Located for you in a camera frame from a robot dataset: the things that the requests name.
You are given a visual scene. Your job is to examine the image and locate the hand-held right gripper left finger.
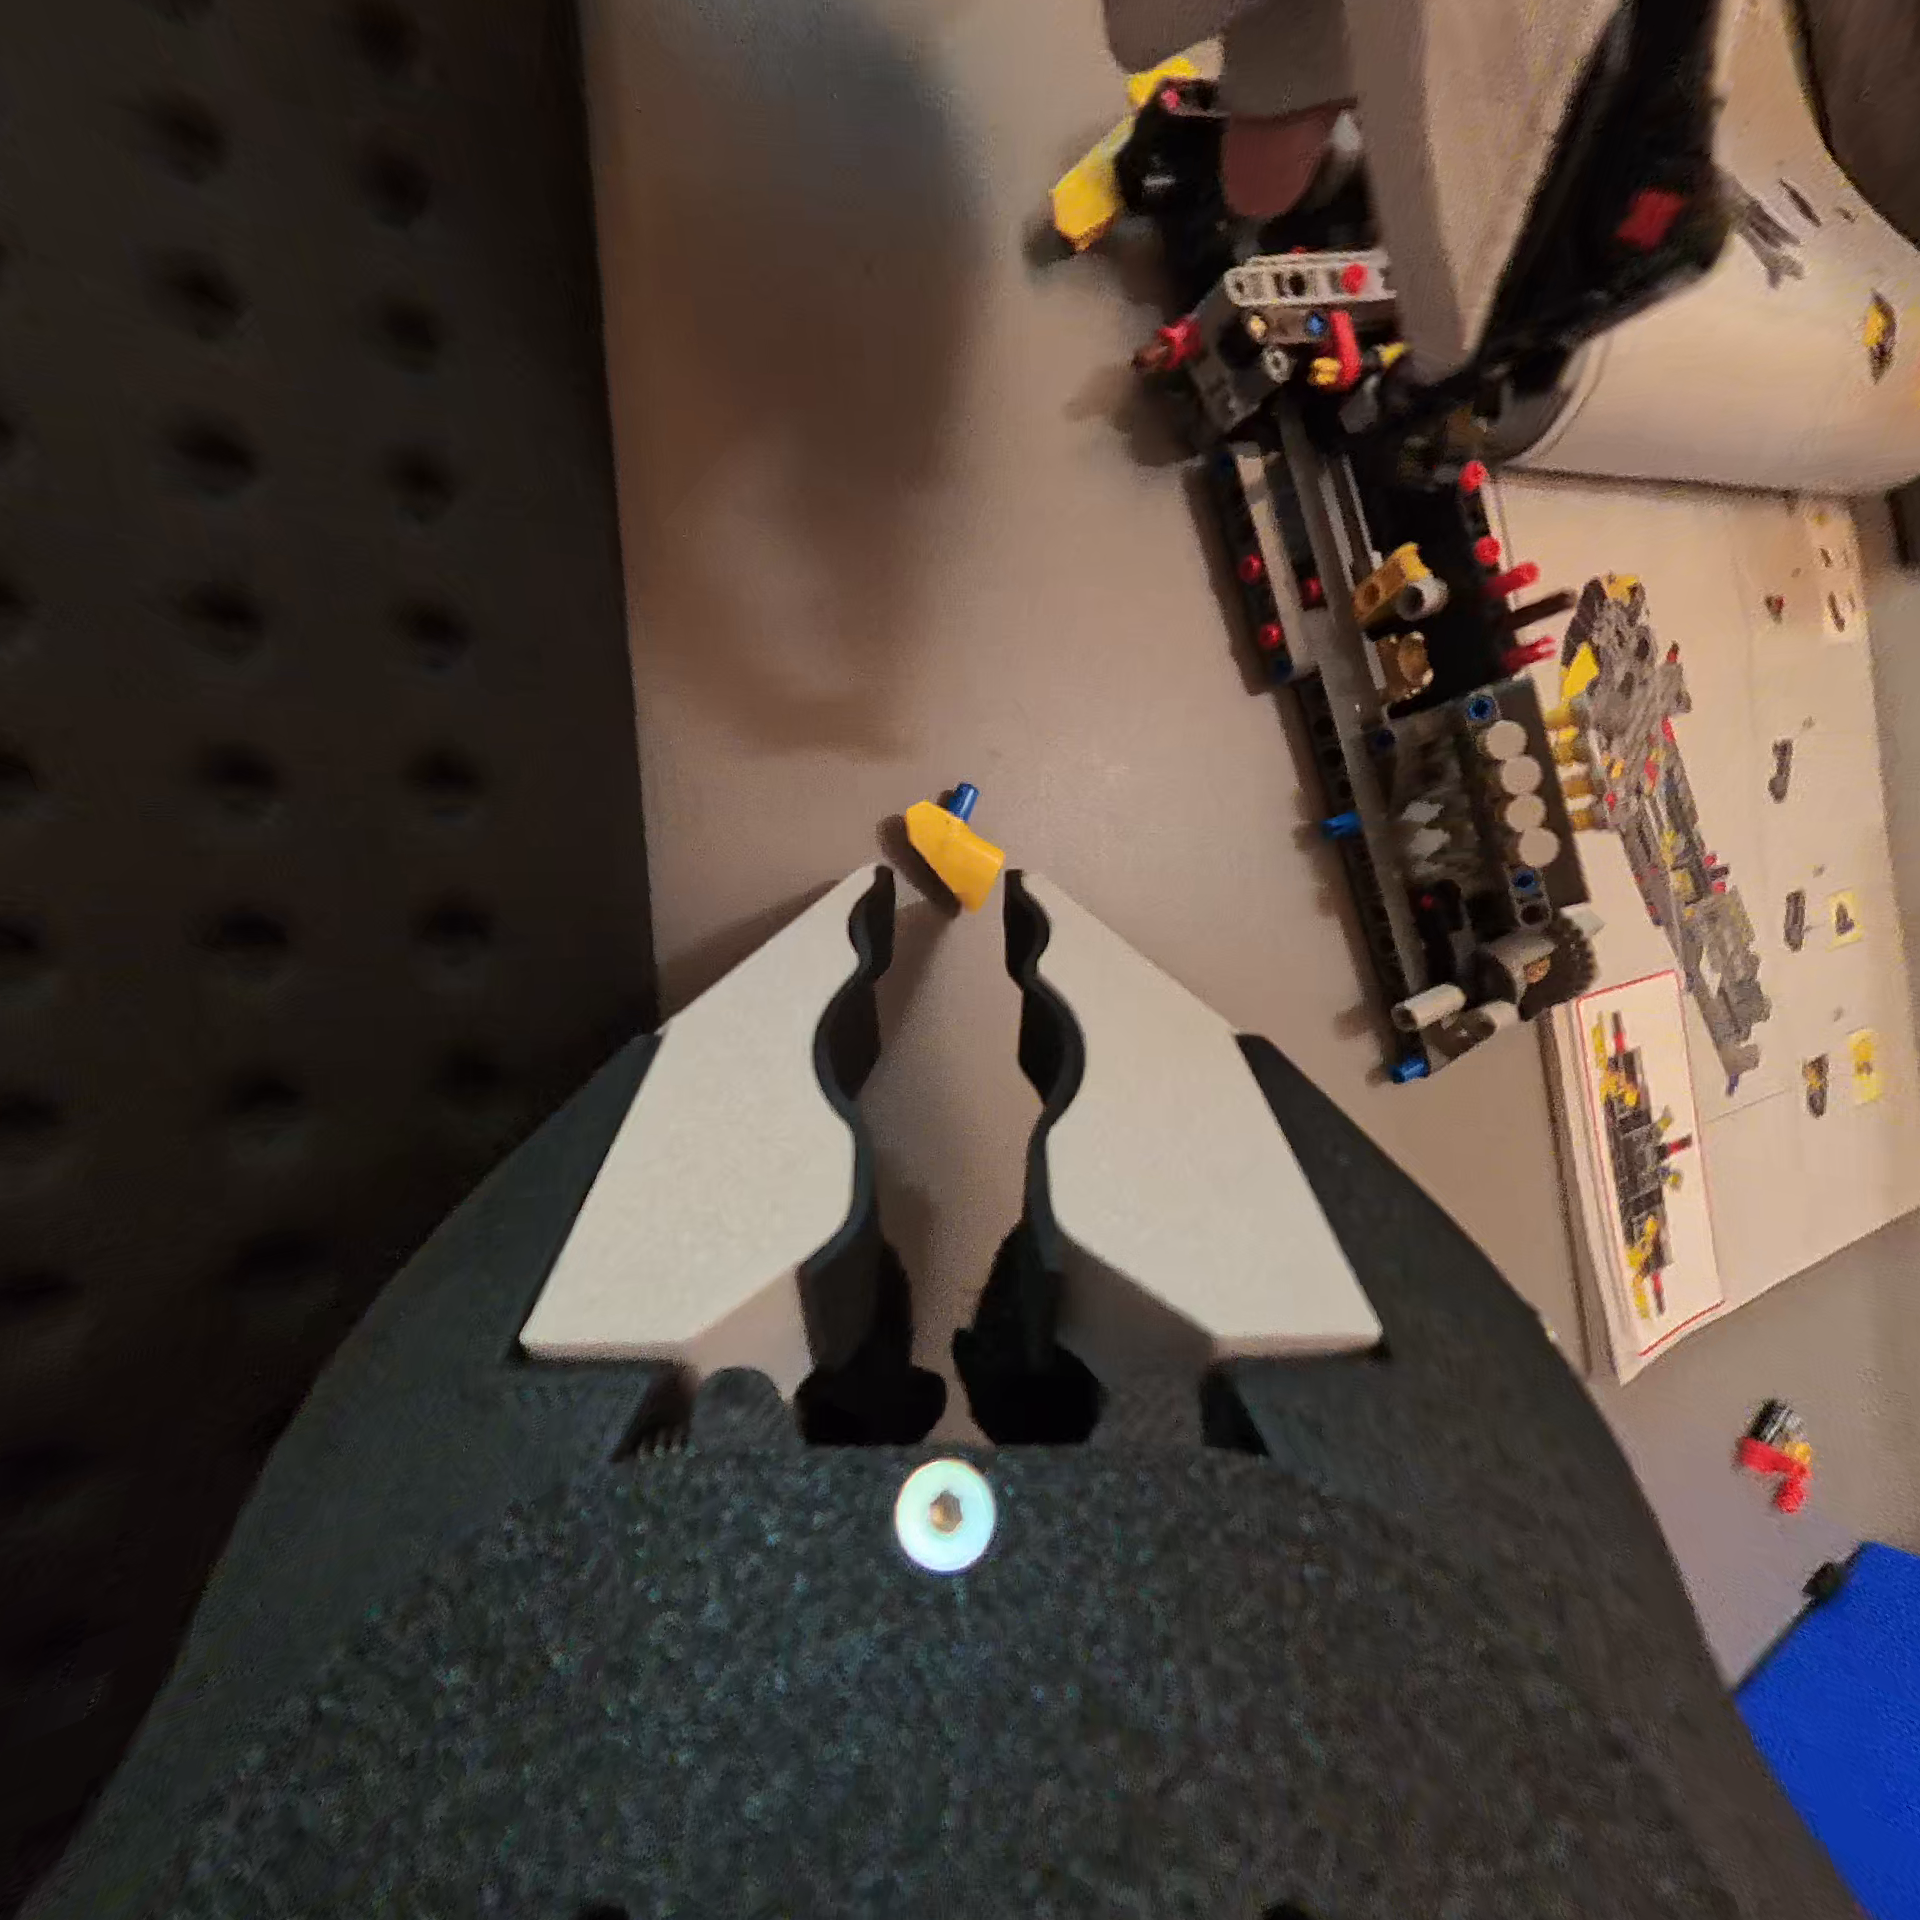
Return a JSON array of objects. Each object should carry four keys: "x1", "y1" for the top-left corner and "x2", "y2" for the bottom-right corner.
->
[{"x1": 511, "y1": 864, "x2": 898, "y2": 1406}]

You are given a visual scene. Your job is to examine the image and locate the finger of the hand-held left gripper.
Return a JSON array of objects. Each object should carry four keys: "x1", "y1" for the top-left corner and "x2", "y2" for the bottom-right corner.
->
[
  {"x1": 1356, "y1": 0, "x2": 1635, "y2": 390},
  {"x1": 1420, "y1": 0, "x2": 1742, "y2": 423}
]

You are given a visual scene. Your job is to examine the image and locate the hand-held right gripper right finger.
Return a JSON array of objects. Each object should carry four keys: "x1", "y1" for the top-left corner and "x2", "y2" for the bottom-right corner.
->
[{"x1": 1000, "y1": 874, "x2": 1382, "y2": 1400}]

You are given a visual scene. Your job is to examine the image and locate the yellow lego piece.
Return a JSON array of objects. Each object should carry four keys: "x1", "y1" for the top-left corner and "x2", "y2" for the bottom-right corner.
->
[{"x1": 898, "y1": 803, "x2": 1006, "y2": 915}]

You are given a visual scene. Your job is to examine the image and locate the lego car chassis assembly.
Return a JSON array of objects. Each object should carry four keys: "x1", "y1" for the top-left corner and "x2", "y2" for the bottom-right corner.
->
[{"x1": 1131, "y1": 72, "x2": 1608, "y2": 1086}]

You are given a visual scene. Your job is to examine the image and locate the yellow lego panel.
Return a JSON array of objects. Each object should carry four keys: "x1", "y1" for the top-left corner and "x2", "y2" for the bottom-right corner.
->
[{"x1": 1049, "y1": 58, "x2": 1209, "y2": 255}]

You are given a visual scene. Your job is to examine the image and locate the small red lego cluster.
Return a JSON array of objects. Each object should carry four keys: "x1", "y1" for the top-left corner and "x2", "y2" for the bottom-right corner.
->
[{"x1": 1734, "y1": 1400, "x2": 1815, "y2": 1512}]

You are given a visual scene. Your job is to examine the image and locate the lego instruction booklet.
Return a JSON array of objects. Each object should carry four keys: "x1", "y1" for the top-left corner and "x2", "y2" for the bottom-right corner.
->
[{"x1": 1472, "y1": 0, "x2": 1920, "y2": 1381}]

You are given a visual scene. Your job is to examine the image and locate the person's left hand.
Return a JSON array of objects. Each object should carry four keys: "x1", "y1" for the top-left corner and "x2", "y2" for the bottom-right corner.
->
[{"x1": 1222, "y1": 101, "x2": 1356, "y2": 221}]

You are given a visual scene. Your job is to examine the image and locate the black dimpled foam pad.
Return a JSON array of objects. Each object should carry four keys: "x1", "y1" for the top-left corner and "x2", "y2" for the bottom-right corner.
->
[{"x1": 0, "y1": 0, "x2": 661, "y2": 1848}]

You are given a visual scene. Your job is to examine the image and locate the blue plastic bin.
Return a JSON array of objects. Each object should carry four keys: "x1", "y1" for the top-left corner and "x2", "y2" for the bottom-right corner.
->
[{"x1": 1734, "y1": 1544, "x2": 1920, "y2": 1920}]

